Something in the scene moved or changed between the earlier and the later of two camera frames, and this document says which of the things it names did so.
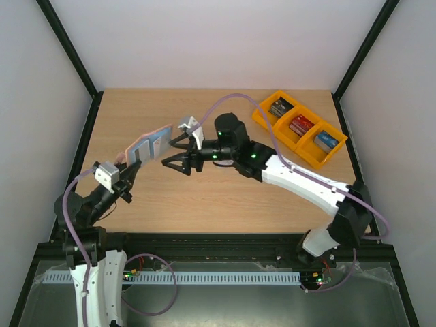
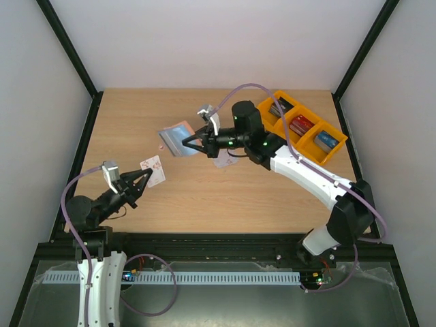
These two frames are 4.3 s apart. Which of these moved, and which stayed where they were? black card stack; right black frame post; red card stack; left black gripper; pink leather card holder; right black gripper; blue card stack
Moved: right black gripper; left black gripper; pink leather card holder
Stayed: blue card stack; black card stack; red card stack; right black frame post
